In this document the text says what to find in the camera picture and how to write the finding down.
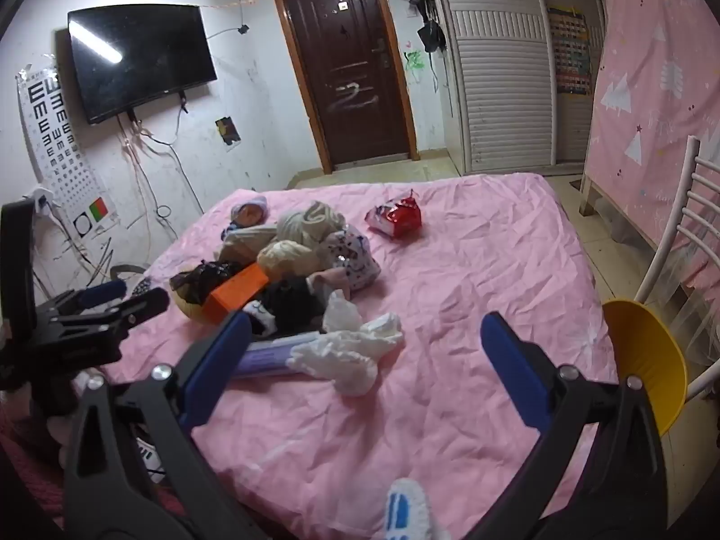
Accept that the hanging cable bundle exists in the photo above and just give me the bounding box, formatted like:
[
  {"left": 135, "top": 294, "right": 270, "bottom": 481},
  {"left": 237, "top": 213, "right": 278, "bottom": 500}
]
[{"left": 115, "top": 104, "right": 206, "bottom": 237}]

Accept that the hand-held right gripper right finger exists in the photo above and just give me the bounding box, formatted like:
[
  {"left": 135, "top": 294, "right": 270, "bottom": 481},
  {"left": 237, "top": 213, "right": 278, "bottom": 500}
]
[{"left": 467, "top": 311, "right": 667, "bottom": 540}]

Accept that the yellow plastic bin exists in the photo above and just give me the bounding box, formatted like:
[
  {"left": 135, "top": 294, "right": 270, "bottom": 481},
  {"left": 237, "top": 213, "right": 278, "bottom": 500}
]
[{"left": 602, "top": 299, "right": 688, "bottom": 440}]

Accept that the white plastic wrapper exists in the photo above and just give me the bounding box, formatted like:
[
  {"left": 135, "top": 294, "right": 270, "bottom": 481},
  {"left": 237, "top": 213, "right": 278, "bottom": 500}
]
[{"left": 322, "top": 291, "right": 364, "bottom": 333}]

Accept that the orange box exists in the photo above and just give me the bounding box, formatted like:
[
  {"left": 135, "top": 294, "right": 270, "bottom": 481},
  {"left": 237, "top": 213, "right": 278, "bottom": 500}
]
[{"left": 201, "top": 265, "right": 268, "bottom": 324}]

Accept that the black wall television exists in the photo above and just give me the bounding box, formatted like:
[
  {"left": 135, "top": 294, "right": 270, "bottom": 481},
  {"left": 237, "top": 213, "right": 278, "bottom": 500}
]
[{"left": 67, "top": 4, "right": 218, "bottom": 126}]

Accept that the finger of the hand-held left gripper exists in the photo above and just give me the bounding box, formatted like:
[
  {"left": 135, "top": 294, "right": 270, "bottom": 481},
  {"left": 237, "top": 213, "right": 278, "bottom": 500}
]
[
  {"left": 34, "top": 279, "right": 129, "bottom": 312},
  {"left": 32, "top": 287, "right": 171, "bottom": 370}
]

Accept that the red snack packet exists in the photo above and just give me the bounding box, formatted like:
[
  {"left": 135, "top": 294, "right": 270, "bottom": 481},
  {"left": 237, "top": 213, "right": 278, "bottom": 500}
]
[{"left": 365, "top": 190, "right": 423, "bottom": 237}]

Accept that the eye chart poster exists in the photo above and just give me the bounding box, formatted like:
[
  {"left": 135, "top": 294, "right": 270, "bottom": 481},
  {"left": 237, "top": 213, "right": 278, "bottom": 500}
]
[{"left": 16, "top": 66, "right": 119, "bottom": 237}]

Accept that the dark brown door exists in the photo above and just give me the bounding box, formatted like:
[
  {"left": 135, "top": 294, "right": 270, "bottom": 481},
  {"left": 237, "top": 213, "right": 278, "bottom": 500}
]
[{"left": 269, "top": 0, "right": 420, "bottom": 176}]

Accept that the cream yarn ball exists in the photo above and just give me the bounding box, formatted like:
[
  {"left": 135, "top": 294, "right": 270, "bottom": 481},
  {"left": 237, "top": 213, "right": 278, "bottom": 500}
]
[{"left": 257, "top": 240, "right": 324, "bottom": 283}]

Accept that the white patterned cloth toy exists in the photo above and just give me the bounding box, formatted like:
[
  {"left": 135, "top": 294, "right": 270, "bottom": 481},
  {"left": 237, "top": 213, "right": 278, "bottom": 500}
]
[{"left": 323, "top": 224, "right": 379, "bottom": 292}]

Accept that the small doll with purple cap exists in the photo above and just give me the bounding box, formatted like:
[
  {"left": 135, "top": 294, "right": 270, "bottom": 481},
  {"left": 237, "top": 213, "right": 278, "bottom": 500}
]
[{"left": 229, "top": 194, "right": 270, "bottom": 227}]

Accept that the white metal chair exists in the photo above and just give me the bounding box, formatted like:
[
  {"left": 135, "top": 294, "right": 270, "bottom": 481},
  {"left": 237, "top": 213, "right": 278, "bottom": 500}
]
[{"left": 633, "top": 136, "right": 720, "bottom": 400}]

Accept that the black plastic bag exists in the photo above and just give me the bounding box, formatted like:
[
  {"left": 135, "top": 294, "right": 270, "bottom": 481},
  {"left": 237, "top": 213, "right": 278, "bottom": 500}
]
[{"left": 170, "top": 260, "right": 244, "bottom": 305}]

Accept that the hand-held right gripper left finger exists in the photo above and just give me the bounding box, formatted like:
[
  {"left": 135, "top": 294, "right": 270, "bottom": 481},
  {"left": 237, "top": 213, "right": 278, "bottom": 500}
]
[{"left": 62, "top": 310, "right": 271, "bottom": 540}]

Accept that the black hanging pouch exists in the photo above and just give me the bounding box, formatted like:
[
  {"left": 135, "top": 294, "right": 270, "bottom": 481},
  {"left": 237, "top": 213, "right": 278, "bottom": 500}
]
[{"left": 417, "top": 19, "right": 447, "bottom": 53}]

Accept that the white crumpled tissue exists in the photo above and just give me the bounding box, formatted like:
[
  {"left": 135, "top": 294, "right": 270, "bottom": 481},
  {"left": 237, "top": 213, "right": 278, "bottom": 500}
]
[{"left": 289, "top": 315, "right": 406, "bottom": 398}]

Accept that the black and white cloth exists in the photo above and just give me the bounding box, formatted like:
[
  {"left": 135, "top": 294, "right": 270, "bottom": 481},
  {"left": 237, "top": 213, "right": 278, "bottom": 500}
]
[{"left": 244, "top": 278, "right": 328, "bottom": 336}]

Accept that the pink cloth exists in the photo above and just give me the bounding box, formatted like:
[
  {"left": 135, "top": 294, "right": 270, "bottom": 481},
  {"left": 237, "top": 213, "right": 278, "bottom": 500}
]
[{"left": 308, "top": 267, "right": 353, "bottom": 300}]

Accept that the colourful grid poster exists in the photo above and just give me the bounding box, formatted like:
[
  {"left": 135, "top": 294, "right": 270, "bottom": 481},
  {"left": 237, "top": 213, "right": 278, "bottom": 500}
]
[{"left": 548, "top": 7, "right": 591, "bottom": 96}]

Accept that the white louvered wardrobe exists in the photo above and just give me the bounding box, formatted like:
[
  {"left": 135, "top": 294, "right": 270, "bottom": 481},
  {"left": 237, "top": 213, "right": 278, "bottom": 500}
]
[{"left": 427, "top": 0, "right": 605, "bottom": 176}]

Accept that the purple tube box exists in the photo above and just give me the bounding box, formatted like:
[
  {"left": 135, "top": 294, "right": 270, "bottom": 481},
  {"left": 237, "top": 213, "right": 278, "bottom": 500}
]
[{"left": 230, "top": 333, "right": 323, "bottom": 379}]

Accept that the grey strap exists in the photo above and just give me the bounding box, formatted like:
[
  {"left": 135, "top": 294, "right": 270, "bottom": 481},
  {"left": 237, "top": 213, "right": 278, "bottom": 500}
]
[{"left": 109, "top": 261, "right": 153, "bottom": 294}]

